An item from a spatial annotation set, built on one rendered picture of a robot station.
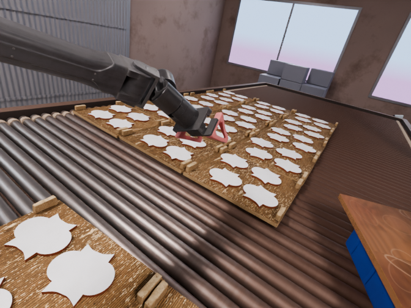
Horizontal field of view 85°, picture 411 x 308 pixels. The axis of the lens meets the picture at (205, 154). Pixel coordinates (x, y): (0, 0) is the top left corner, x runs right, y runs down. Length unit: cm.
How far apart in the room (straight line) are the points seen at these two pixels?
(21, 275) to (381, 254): 82
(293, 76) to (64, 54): 448
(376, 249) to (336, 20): 522
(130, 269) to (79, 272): 11
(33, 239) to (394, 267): 85
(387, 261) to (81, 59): 77
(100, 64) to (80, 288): 44
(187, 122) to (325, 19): 532
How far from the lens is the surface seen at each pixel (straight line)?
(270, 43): 590
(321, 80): 511
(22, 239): 71
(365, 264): 81
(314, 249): 84
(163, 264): 65
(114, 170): 95
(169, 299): 57
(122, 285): 59
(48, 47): 42
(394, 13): 574
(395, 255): 77
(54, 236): 69
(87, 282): 59
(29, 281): 64
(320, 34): 571
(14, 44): 42
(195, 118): 53
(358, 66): 565
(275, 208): 88
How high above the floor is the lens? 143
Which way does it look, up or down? 27 degrees down
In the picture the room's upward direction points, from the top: 11 degrees clockwise
